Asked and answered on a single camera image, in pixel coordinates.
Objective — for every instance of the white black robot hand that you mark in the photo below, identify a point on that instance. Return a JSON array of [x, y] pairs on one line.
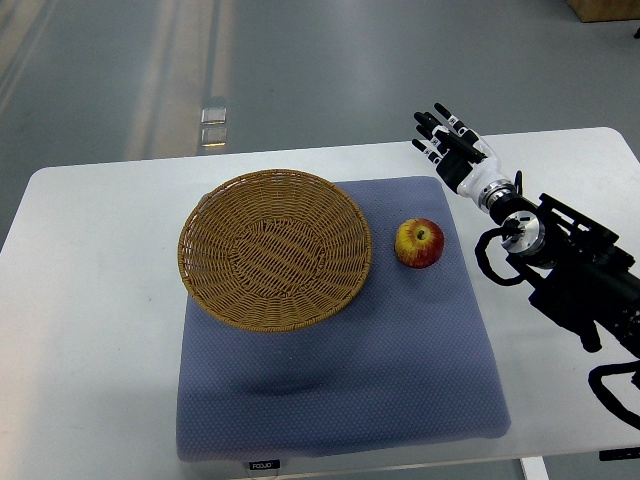
[[463, 160]]

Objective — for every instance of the red yellow apple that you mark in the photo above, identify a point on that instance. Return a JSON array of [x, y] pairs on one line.
[[419, 243]]

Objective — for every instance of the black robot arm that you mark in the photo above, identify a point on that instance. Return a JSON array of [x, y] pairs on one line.
[[581, 279]]

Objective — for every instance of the woven wicker basket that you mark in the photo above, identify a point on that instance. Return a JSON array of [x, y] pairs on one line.
[[274, 251]]

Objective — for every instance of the cardboard box corner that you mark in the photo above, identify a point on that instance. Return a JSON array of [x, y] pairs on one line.
[[591, 11]]

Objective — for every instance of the blue grey cushion mat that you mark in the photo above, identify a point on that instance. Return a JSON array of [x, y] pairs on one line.
[[408, 361]]

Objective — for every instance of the metal floor plate upper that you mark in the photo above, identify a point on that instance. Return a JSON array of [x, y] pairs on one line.
[[213, 115]]

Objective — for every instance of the metal floor plate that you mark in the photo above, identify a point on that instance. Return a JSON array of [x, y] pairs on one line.
[[213, 115], [213, 136]]

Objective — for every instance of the metal floor plate lower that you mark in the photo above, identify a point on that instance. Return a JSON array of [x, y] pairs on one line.
[[213, 136]]

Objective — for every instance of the white table leg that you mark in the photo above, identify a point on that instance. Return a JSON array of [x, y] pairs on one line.
[[534, 468]]

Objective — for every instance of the black table control panel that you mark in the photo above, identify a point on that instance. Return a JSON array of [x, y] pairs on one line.
[[619, 454]]

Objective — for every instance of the black label tag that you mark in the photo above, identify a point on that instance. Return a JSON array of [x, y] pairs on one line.
[[264, 465]]

